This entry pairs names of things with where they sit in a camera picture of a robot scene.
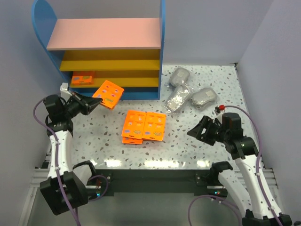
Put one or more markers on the aluminium frame rail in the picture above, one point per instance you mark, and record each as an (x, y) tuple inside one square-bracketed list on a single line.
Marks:
[(39, 175)]

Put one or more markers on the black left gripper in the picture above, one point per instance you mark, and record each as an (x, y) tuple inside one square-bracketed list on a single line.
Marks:
[(83, 105)]

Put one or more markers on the orange sponge box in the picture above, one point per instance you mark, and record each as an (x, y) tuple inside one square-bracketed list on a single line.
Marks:
[(127, 140), (110, 94), (154, 126), (82, 78), (134, 124)]

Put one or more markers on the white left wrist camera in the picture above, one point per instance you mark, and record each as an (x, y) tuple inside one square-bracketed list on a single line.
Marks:
[(64, 91)]

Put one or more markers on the orange sponge box on shelf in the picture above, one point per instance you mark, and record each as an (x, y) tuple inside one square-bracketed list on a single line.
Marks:
[(82, 78)]

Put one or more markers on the silver sponge pack middle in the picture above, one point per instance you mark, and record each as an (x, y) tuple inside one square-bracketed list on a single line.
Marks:
[(179, 98)]

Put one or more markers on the silver sponge pack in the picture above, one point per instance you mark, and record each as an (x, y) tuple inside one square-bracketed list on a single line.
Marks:
[(179, 98), (203, 98), (179, 78)]

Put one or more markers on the silver sponge pack right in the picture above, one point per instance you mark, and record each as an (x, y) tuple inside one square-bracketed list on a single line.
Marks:
[(203, 98)]

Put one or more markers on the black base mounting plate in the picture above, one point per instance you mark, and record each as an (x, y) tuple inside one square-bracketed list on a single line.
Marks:
[(189, 181)]

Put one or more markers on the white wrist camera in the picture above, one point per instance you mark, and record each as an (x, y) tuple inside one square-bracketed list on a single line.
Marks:
[(219, 114), (64, 91)]

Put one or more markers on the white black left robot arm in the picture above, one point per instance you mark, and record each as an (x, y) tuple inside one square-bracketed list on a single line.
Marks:
[(65, 186)]

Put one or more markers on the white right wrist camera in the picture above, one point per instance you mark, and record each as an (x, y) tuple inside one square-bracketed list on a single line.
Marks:
[(219, 114)]

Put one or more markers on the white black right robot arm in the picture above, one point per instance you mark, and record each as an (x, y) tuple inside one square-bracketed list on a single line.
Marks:
[(253, 198)]

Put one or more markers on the blue pink yellow shelf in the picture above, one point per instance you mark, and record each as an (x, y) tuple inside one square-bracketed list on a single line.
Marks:
[(125, 51)]

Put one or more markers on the silver sponge pack top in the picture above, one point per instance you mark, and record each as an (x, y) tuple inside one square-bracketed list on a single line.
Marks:
[(179, 78)]

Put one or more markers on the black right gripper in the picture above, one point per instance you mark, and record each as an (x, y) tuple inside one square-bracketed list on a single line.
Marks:
[(207, 131)]

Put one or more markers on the orange sponge box bottom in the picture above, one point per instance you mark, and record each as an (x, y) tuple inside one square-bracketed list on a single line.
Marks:
[(127, 140)]

